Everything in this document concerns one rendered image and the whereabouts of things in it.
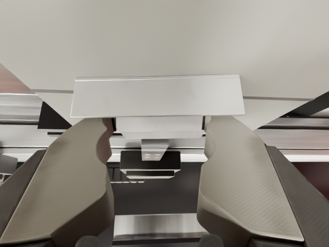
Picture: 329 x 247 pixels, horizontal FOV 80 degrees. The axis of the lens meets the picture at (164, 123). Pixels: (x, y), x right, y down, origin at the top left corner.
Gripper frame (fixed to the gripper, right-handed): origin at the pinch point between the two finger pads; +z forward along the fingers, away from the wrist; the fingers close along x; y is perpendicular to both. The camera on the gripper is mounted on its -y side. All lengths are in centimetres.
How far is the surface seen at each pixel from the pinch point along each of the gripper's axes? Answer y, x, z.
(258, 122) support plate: 4.0, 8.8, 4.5
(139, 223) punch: 12.4, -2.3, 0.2
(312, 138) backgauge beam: 25, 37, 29
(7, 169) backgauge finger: 24.9, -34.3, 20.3
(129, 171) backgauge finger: 22.8, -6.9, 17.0
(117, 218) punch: 11.9, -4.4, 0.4
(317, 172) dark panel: 52, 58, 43
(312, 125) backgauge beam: 23, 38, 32
